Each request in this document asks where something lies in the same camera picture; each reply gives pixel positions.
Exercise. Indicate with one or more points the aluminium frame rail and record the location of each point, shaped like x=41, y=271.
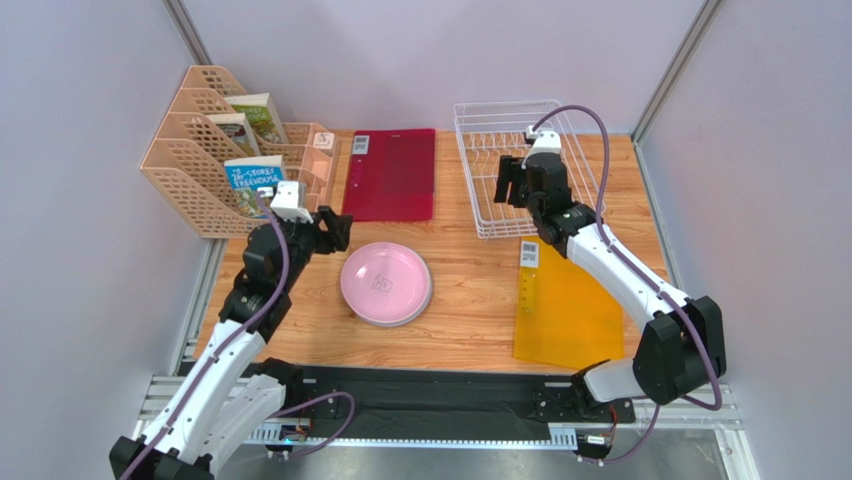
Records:
x=288, y=436

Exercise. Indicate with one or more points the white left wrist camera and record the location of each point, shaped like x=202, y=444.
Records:
x=287, y=200

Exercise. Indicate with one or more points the purple plate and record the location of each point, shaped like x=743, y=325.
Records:
x=395, y=322

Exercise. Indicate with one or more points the white wire dish rack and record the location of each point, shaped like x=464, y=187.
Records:
x=487, y=131

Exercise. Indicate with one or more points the middle book in organizer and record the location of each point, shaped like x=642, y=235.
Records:
x=238, y=129

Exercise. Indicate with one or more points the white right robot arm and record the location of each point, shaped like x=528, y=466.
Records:
x=682, y=337

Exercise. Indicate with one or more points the orange plastic folder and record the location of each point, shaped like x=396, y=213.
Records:
x=564, y=317

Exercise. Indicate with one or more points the green book in organizer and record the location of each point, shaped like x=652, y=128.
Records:
x=262, y=115

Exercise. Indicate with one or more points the blue Treehouse book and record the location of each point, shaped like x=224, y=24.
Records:
x=249, y=175

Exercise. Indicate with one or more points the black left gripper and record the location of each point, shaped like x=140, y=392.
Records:
x=339, y=230

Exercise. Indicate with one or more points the beige plastic file organizer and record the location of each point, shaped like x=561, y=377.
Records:
x=185, y=160

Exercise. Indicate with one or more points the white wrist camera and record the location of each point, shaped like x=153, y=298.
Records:
x=541, y=141
x=287, y=200

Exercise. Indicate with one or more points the small white box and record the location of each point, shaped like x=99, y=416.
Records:
x=324, y=141

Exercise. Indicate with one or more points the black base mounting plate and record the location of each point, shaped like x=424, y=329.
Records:
x=404, y=404

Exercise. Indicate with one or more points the pink plate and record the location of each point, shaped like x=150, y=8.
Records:
x=385, y=280

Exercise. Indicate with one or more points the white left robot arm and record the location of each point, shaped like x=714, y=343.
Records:
x=220, y=373

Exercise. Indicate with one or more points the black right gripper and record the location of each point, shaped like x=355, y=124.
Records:
x=517, y=179

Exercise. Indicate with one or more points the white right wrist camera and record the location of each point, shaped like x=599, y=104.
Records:
x=541, y=141

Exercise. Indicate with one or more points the red plastic folder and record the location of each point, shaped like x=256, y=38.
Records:
x=391, y=176

